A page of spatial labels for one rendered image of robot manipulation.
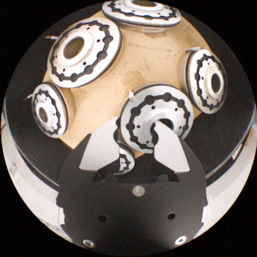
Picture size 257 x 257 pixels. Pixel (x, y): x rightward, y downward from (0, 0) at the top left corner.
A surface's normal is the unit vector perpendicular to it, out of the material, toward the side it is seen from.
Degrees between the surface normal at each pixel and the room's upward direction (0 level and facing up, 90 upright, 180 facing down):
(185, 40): 0
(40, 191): 90
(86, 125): 0
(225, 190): 90
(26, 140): 90
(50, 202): 90
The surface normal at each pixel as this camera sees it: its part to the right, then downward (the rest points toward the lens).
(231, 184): -0.67, -0.61
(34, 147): 0.72, -0.57
